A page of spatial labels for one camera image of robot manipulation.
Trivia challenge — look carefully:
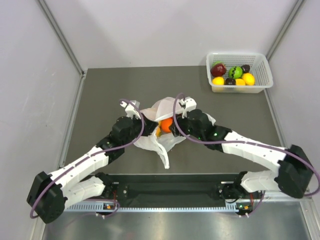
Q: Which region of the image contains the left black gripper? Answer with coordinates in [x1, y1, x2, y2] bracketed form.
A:
[122, 112, 158, 147]

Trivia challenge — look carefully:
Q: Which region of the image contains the orange fruit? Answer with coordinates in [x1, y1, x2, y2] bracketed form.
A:
[160, 117, 173, 133]

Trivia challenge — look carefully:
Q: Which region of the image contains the white printed plastic bag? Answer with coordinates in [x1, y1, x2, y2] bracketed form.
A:
[132, 96, 217, 171]

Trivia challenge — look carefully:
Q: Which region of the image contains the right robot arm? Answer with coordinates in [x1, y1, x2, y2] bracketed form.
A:
[170, 109, 314, 199]

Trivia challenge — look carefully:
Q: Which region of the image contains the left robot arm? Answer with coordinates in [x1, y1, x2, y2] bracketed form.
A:
[26, 116, 158, 224]

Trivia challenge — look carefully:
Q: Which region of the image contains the yellow fruit in bag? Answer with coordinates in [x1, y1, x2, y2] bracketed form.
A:
[155, 127, 162, 138]

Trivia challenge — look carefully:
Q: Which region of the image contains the dark purple fruit front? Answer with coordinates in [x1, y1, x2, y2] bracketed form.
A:
[224, 78, 236, 86]

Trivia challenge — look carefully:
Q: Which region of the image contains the dark purple fruit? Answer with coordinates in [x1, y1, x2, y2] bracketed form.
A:
[224, 78, 236, 86]
[241, 64, 251, 74]

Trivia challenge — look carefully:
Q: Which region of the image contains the green striped fruit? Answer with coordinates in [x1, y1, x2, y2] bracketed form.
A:
[228, 66, 243, 79]

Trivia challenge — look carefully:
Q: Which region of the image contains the dark purple fruit back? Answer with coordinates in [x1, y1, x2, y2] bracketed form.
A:
[241, 64, 251, 74]

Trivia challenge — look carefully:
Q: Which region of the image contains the yellow lemon left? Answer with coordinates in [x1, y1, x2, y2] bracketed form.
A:
[212, 76, 225, 86]

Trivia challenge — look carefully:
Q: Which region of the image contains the yellow lemon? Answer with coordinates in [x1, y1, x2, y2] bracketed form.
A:
[241, 72, 256, 86]
[212, 76, 225, 86]
[235, 78, 246, 86]

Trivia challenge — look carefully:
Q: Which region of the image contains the red apple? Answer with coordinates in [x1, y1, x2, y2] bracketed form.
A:
[210, 63, 227, 77]

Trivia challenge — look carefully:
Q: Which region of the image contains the yellow lemon middle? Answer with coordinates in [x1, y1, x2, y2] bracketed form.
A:
[235, 78, 246, 86]

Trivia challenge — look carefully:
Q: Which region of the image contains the yellow lemon right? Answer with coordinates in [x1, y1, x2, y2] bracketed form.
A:
[241, 72, 256, 86]

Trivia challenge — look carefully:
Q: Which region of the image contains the white perforated plastic basket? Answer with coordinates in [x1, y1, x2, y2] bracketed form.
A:
[206, 52, 274, 94]

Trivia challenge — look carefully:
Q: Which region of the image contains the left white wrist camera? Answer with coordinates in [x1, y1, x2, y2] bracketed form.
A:
[119, 99, 141, 120]

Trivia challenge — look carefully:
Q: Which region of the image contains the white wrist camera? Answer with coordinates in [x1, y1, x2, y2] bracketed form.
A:
[178, 97, 197, 119]
[119, 99, 141, 120]

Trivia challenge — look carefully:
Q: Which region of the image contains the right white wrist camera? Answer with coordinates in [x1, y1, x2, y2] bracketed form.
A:
[178, 97, 197, 119]

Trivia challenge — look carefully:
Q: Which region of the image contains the slotted cable duct rail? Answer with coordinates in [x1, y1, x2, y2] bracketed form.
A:
[64, 201, 252, 213]

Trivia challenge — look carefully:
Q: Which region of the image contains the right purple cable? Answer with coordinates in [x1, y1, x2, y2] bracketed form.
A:
[173, 93, 320, 218]

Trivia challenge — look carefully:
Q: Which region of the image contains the purple cable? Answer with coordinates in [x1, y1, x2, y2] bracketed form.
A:
[173, 93, 320, 218]
[29, 98, 146, 219]

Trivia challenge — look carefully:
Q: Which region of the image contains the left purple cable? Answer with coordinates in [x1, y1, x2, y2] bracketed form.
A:
[29, 98, 146, 219]

